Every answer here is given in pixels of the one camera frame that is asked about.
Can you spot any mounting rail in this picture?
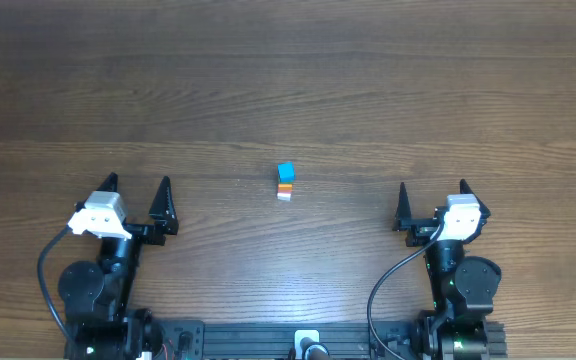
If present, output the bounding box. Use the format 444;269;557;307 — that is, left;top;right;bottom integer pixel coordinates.
156;319;510;360

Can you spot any black cable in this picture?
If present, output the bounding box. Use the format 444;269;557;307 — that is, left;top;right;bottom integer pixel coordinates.
366;224;445;360
36;225;77;347

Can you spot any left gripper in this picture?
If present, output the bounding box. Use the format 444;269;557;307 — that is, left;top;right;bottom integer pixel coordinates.
96;172;180;247

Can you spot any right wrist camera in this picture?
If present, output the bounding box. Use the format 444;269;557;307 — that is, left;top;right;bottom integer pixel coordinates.
436;193;483;244

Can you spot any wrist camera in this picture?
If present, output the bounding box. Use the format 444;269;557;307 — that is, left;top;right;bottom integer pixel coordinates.
67;190;134;241
436;193;483;244

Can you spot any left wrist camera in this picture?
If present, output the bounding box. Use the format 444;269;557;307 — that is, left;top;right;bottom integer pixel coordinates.
67;190;134;241

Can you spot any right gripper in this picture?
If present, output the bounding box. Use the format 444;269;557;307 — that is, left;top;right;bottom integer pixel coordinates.
392;178;493;248

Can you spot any blue cube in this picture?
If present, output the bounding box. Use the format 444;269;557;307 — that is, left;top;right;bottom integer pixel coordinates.
276;161;296;185

